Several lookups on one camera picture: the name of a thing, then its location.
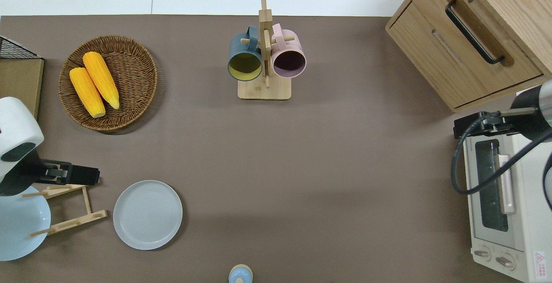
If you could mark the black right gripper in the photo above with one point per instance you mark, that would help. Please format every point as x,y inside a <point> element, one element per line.
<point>463,125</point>

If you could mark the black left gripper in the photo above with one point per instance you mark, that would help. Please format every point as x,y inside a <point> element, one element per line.
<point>84,175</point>

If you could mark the gray round plate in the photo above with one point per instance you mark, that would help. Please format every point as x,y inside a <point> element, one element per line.
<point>147,215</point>

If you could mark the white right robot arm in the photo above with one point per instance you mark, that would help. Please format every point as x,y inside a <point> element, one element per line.
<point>534,110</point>

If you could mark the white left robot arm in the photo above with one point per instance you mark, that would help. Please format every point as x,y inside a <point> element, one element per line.
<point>17,123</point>

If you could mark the wooden plate rack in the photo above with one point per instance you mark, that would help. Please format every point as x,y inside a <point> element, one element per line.
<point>71,221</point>

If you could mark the light blue round plate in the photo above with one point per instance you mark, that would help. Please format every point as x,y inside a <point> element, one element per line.
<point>21,227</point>

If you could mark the short yellow corn cob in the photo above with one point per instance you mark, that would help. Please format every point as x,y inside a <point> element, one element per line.
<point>86,91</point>

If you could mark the wooden drawer cabinet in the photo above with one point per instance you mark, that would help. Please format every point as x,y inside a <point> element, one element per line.
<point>431,45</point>

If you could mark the long yellow corn cob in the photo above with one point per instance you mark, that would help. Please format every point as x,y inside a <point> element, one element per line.
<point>101,78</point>

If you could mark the white toaster oven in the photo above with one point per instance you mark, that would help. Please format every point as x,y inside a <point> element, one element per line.
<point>530,214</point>

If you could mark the brown wicker basket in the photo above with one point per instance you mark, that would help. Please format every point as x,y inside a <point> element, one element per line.
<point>133,71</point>

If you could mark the silver oven knob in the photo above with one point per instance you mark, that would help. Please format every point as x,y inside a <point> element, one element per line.
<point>482,254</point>
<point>505,262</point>

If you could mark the brown table mat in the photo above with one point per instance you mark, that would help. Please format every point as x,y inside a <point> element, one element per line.
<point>302,166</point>

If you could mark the pink mug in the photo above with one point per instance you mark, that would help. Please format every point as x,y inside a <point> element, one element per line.
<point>297,45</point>

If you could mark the blue and wood bottle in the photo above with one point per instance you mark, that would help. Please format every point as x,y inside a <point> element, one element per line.
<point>240,274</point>

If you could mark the wooden mug tree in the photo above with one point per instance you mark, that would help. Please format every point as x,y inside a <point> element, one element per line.
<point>264,91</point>

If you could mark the dark teal mug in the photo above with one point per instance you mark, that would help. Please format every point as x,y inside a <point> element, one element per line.
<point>239,48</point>

